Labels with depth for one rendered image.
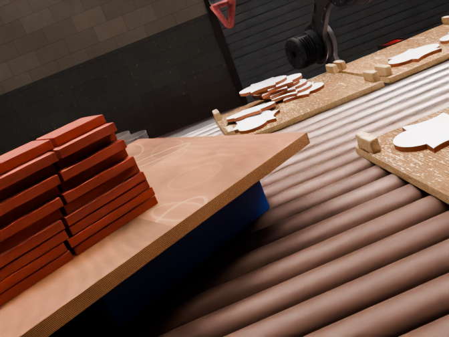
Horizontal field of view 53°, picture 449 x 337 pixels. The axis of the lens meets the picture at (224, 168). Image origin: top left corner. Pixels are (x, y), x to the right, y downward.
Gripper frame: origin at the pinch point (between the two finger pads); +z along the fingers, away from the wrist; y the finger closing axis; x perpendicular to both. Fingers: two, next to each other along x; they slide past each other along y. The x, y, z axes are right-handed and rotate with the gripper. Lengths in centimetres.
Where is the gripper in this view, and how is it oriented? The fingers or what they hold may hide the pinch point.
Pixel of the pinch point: (229, 25)
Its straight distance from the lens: 133.9
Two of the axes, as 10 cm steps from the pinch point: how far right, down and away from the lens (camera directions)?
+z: 3.2, 8.9, 3.1
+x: 9.4, -3.3, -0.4
